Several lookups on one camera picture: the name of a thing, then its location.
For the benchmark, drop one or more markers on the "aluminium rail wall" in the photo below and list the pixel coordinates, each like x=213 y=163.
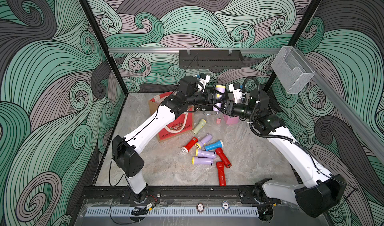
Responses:
x=166 y=50
x=356 y=92

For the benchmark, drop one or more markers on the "aluminium rail right wall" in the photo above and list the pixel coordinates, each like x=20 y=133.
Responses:
x=356 y=92

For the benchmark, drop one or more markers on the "black hard carry case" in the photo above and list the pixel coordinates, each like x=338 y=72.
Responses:
x=209 y=109

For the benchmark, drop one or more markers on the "clear plastic wall bin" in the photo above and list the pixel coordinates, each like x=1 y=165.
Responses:
x=292 y=69

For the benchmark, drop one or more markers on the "black wall-mounted shelf tray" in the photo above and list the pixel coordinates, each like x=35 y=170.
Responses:
x=210 y=59

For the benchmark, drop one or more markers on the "white slotted cable duct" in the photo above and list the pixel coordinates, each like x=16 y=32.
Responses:
x=174 y=212

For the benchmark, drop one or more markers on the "purple flashlight row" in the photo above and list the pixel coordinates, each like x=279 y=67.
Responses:
x=205 y=154
x=202 y=161

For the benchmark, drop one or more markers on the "red flashlight bottom centre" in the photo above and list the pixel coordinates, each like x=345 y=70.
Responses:
x=221 y=174

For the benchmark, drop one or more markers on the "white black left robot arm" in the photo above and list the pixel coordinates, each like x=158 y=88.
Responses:
x=190 y=92

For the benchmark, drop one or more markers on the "pale green flashlight upper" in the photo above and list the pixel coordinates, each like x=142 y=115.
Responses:
x=199 y=126

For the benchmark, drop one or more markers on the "blue flashlight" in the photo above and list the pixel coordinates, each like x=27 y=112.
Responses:
x=214 y=146

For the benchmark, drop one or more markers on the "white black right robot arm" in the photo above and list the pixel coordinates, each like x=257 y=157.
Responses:
x=319 y=190

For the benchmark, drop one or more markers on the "black front mounting rail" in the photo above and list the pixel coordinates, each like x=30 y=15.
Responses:
x=246 y=192

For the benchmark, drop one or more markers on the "red flashlight middle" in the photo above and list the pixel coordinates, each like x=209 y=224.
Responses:
x=223 y=157

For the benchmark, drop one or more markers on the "purple flashlight lower row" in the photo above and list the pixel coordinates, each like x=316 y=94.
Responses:
x=202 y=161

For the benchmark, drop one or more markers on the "aluminium rail back wall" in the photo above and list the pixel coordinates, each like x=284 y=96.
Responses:
x=166 y=50

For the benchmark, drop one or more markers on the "pink metronome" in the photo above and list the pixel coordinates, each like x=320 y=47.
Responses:
x=231 y=120

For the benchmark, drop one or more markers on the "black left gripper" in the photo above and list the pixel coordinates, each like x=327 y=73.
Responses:
x=211 y=97

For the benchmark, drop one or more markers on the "purple flashlight middle row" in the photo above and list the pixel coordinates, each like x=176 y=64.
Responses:
x=205 y=154

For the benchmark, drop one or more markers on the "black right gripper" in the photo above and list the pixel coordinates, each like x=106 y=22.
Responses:
x=229 y=107

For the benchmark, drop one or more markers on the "red flashlight white head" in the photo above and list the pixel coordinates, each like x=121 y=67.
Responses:
x=185 y=149

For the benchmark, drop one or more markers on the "red canvas tote bag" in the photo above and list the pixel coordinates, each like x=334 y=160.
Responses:
x=181 y=125

